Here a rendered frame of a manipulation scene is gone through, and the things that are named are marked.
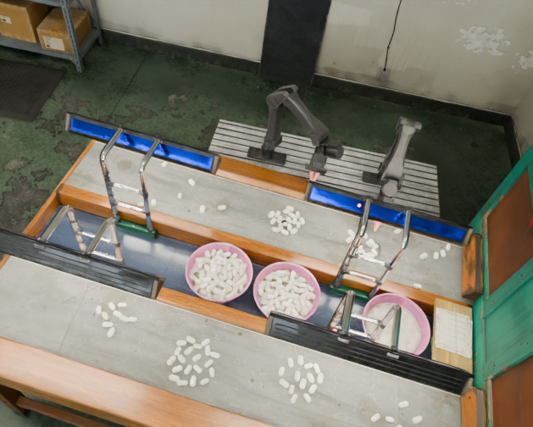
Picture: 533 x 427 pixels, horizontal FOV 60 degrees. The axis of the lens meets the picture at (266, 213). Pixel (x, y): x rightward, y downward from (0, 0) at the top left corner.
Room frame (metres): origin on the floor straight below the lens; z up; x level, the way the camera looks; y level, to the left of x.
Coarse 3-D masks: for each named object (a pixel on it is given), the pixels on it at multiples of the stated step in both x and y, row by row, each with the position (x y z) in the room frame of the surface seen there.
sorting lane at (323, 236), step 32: (96, 160) 1.38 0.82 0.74; (128, 160) 1.42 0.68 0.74; (160, 160) 1.46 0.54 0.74; (96, 192) 1.20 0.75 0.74; (128, 192) 1.24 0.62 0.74; (160, 192) 1.27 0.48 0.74; (192, 192) 1.30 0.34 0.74; (224, 192) 1.34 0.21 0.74; (256, 192) 1.38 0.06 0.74; (224, 224) 1.17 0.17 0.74; (256, 224) 1.20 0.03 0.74; (320, 224) 1.27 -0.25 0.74; (352, 224) 1.30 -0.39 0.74; (320, 256) 1.10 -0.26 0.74; (384, 256) 1.16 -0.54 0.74; (416, 256) 1.19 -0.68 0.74; (448, 256) 1.23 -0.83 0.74; (448, 288) 1.06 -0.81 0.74
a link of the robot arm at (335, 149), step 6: (312, 138) 1.53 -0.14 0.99; (318, 138) 1.52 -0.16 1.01; (318, 144) 1.51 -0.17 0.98; (324, 144) 1.51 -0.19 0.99; (330, 144) 1.51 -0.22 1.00; (336, 144) 1.50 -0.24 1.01; (330, 150) 1.50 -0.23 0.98; (336, 150) 1.49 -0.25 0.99; (342, 150) 1.51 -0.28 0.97; (330, 156) 1.49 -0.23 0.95; (336, 156) 1.47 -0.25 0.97
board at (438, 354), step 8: (440, 304) 0.95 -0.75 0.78; (448, 304) 0.96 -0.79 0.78; (456, 304) 0.97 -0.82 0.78; (456, 312) 0.93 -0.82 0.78; (464, 312) 0.94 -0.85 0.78; (432, 344) 0.78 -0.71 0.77; (432, 352) 0.75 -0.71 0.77; (440, 352) 0.75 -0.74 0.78; (448, 352) 0.76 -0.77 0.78; (440, 360) 0.72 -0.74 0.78; (448, 360) 0.73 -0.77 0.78; (456, 360) 0.73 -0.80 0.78; (464, 360) 0.74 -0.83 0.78; (464, 368) 0.71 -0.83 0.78; (472, 368) 0.72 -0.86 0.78; (472, 384) 0.65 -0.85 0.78
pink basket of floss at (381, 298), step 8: (376, 296) 0.94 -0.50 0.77; (384, 296) 0.95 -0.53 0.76; (392, 296) 0.96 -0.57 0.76; (400, 296) 0.96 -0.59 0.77; (368, 304) 0.90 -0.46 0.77; (376, 304) 0.93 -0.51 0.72; (400, 304) 0.95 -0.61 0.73; (408, 304) 0.94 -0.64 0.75; (416, 304) 0.94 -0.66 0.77; (416, 312) 0.92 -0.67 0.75; (424, 320) 0.88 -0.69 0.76; (424, 328) 0.85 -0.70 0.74; (424, 336) 0.82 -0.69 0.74; (424, 344) 0.78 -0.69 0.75; (416, 352) 0.74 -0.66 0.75
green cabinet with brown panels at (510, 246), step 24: (528, 168) 1.35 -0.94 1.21; (504, 192) 1.38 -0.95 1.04; (528, 192) 1.26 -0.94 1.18; (480, 216) 1.40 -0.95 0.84; (504, 216) 1.27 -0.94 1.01; (528, 216) 1.15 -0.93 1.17; (504, 240) 1.16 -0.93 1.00; (528, 240) 1.05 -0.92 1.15; (504, 264) 1.05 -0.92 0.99; (528, 264) 0.94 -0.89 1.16; (504, 288) 0.93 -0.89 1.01; (528, 288) 0.87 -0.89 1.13; (504, 312) 0.85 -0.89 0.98; (528, 312) 0.78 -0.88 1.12; (504, 336) 0.76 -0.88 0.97; (528, 336) 0.70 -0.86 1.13; (504, 360) 0.67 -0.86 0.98; (528, 360) 0.63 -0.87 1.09; (504, 384) 0.60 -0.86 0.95; (528, 384) 0.56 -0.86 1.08; (504, 408) 0.53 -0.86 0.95; (528, 408) 0.49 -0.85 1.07
